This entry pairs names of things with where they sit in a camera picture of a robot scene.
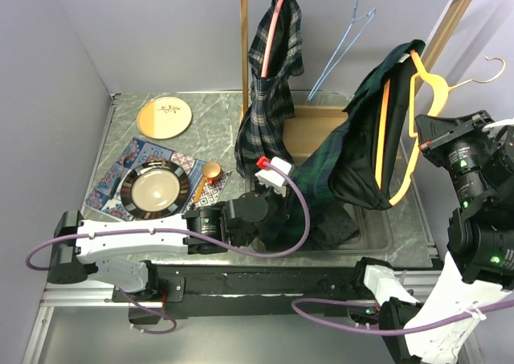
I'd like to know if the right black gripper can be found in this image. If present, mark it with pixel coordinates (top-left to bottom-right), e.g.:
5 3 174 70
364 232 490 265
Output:
416 104 505 200

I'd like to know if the copper cup with handle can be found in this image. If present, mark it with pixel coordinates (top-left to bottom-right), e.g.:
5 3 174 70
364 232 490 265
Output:
194 162 222 203

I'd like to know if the dark grey dotted skirt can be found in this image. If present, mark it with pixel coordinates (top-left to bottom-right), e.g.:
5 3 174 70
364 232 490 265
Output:
309 206 360 250

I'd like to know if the navy beige plaid skirt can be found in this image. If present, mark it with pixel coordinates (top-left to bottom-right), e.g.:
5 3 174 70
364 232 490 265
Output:
235 0 304 178

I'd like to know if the green navy plaid skirt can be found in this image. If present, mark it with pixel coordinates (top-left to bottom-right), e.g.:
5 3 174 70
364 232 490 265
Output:
264 39 426 252

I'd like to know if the black rimmed plate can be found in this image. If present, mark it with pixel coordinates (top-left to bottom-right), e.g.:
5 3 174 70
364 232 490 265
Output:
120 160 190 220

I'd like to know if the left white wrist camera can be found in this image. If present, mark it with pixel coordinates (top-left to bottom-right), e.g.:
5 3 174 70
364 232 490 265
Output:
255 156 295 197

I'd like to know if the dark green pen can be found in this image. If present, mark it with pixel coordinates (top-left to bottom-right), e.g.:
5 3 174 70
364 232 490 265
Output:
108 175 120 199

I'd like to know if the blue patterned placemat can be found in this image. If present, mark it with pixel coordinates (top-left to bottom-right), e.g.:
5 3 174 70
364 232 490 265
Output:
85 137 230 222

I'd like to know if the pink hanger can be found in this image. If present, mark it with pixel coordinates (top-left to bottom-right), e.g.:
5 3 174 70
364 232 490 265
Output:
260 0 291 78

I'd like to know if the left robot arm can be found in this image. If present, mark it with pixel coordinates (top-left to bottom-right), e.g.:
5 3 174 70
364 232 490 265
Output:
47 172 290 301

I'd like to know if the clear plastic bin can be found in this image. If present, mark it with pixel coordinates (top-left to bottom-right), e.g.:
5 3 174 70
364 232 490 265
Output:
244 170 394 258

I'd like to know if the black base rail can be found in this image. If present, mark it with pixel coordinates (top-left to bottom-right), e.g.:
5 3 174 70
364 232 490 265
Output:
129 261 374 320

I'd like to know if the beige round plate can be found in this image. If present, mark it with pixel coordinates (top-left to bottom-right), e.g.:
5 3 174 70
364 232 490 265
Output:
137 96 193 140

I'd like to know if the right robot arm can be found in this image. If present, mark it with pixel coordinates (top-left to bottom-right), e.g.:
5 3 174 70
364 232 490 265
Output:
351 111 513 363

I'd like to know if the light blue wire hanger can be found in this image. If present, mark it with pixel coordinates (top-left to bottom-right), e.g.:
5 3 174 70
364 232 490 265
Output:
307 0 377 101

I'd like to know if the wooden clothes rack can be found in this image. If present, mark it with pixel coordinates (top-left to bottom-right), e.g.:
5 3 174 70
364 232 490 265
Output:
239 0 472 163

